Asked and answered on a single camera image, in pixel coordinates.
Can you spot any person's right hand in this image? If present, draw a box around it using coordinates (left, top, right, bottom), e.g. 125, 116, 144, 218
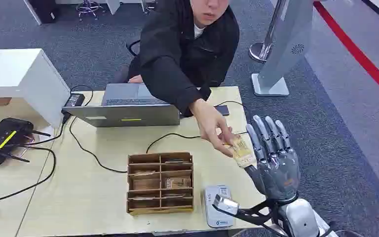
189, 98, 238, 158

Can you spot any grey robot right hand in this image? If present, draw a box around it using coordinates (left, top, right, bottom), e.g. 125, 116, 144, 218
244, 115, 302, 202

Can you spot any small dark usb hub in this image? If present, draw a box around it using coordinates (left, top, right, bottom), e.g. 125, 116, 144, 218
214, 105, 230, 117

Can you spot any grey laptop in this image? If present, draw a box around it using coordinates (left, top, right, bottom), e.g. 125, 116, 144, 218
62, 82, 181, 128

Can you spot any person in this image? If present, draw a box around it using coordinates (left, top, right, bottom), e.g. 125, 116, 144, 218
113, 0, 241, 158

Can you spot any black power adapter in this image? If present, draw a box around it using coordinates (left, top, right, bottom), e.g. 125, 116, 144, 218
64, 93, 85, 108

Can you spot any brown printed card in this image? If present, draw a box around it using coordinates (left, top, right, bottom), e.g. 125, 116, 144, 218
164, 176, 192, 190

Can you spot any white card reader device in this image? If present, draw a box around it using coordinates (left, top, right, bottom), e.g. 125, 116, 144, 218
203, 185, 235, 229

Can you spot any chrome stool base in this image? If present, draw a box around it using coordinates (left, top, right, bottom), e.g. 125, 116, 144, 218
76, 0, 106, 22

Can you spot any wooden compartment card box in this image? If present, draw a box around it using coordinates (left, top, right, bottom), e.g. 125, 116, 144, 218
126, 151, 195, 217

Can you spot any white kiosk stand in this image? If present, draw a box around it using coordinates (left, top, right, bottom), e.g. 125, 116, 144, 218
251, 0, 314, 97

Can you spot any white cabinet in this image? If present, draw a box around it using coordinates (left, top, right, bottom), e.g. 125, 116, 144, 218
0, 48, 72, 129

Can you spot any black router with antennas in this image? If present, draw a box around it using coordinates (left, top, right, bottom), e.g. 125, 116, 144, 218
0, 118, 51, 166

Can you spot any black hub cable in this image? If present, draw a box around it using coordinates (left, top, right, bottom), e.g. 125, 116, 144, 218
145, 100, 252, 155

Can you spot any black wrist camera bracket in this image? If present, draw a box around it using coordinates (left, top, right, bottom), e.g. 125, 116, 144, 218
214, 199, 277, 228

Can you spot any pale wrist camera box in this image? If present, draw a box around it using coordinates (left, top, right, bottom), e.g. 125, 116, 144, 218
211, 194, 241, 217

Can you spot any black adapter power cable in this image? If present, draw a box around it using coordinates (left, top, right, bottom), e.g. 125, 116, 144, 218
60, 110, 129, 174

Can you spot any chrome stanchion post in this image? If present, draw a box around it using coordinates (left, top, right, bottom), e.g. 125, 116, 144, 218
248, 0, 287, 63

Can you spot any thin black router cable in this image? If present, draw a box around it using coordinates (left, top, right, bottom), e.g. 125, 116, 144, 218
9, 121, 66, 147

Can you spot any thick black router cable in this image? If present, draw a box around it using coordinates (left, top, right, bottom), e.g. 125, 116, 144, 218
0, 145, 57, 206

